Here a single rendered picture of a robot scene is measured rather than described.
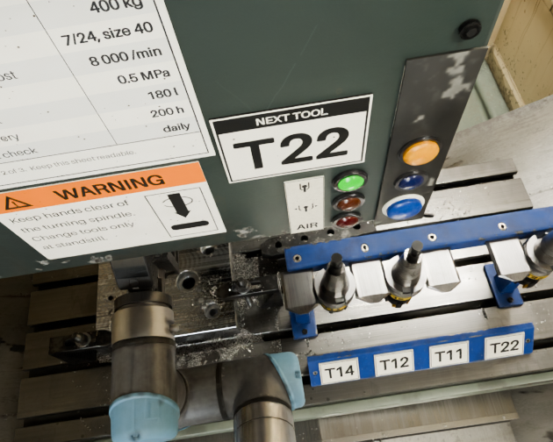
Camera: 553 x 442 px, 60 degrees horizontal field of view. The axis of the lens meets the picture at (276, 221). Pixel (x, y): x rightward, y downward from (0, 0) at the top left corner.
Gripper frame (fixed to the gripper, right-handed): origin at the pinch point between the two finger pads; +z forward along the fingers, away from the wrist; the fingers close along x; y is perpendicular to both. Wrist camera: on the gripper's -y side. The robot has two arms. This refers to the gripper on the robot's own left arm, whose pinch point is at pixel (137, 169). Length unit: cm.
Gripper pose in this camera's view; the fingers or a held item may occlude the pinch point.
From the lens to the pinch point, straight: 71.2
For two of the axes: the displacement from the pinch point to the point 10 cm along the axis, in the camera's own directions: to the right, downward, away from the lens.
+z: -1.3, -8.8, 4.5
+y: 0.8, 4.4, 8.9
